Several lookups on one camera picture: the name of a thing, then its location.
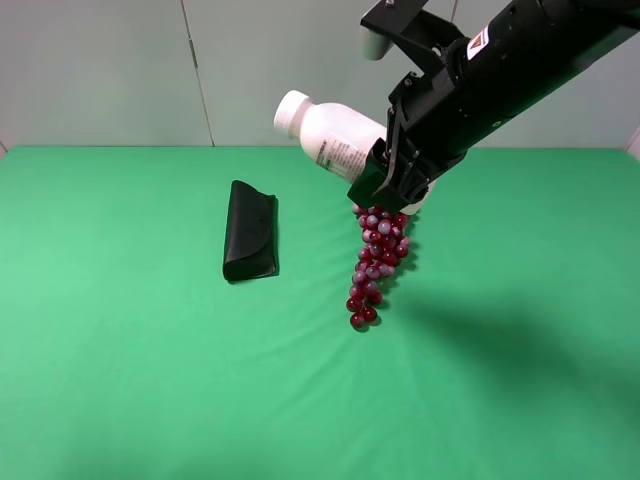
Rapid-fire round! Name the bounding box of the red grape bunch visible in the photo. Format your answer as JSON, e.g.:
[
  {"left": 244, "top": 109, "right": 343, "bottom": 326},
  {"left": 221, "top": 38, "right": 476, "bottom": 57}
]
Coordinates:
[{"left": 345, "top": 204, "right": 410, "bottom": 331}]

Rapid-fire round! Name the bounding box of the green tablecloth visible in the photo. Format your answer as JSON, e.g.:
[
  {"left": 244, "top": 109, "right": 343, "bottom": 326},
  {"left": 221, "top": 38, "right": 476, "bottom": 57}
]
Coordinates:
[{"left": 1, "top": 147, "right": 639, "bottom": 479}]

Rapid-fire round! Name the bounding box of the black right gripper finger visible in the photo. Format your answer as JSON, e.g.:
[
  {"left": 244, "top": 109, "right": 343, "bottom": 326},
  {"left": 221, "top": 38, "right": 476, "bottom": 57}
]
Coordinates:
[
  {"left": 347, "top": 108, "right": 403, "bottom": 207},
  {"left": 372, "top": 150, "right": 437, "bottom": 214}
]

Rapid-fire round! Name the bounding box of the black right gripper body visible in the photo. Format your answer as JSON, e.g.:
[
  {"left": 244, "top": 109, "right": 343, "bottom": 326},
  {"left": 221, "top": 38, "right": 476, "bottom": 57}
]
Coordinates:
[{"left": 389, "top": 38, "right": 520, "bottom": 178}]

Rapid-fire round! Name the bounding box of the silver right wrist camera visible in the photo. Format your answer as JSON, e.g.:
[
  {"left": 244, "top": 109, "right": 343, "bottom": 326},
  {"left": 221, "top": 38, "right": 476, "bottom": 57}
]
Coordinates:
[{"left": 359, "top": 0, "right": 469, "bottom": 78}]

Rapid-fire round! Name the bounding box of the white plastic milk bottle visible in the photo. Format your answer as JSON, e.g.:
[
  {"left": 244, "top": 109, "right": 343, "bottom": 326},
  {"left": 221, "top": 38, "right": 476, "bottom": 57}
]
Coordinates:
[{"left": 273, "top": 90, "right": 417, "bottom": 189}]

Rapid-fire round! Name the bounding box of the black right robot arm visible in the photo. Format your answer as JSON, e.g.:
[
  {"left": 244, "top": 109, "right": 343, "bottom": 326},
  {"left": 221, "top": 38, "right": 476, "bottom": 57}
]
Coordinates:
[{"left": 348, "top": 1, "right": 639, "bottom": 213}]

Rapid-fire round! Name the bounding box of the black folded glasses case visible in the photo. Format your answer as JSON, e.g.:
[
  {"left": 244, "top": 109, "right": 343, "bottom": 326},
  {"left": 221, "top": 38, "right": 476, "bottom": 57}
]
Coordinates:
[{"left": 222, "top": 180, "right": 279, "bottom": 283}]

